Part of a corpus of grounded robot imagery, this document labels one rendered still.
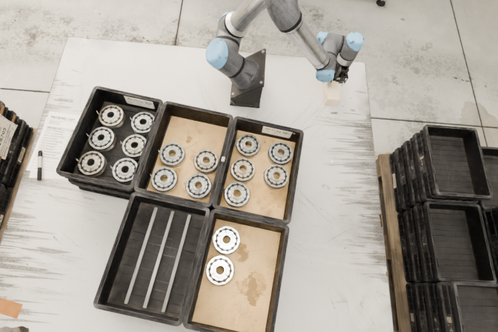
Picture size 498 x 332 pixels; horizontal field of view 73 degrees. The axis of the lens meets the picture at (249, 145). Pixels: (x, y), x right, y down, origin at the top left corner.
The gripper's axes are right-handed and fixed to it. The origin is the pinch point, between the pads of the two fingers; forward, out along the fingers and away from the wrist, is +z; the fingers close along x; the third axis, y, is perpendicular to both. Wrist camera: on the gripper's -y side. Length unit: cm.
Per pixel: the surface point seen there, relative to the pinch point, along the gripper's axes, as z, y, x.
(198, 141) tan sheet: -9, 41, -64
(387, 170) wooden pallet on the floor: 60, 26, 54
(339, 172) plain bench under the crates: 4.3, 47.9, 1.4
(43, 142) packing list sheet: 4, 40, -135
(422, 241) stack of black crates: 36, 74, 55
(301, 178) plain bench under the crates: 4, 52, -17
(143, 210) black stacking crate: -9, 72, -83
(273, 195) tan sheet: -9, 64, -32
